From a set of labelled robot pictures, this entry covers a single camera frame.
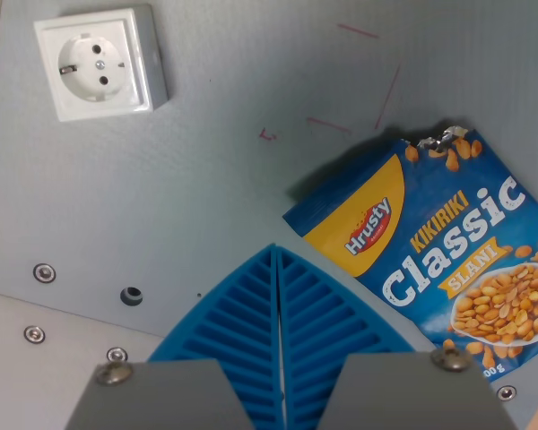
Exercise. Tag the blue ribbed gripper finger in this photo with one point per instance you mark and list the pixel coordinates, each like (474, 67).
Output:
(323, 322)
(233, 322)

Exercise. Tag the silver hex screw with washer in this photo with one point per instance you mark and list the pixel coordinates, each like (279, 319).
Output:
(34, 334)
(116, 355)
(44, 272)

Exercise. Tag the blue Hrusty Classic peanut bag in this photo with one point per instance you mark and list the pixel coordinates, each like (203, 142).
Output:
(448, 251)

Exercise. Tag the white base panel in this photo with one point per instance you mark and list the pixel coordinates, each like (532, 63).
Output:
(31, 372)

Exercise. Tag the white wall power socket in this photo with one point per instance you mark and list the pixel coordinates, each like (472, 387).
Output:
(99, 62)

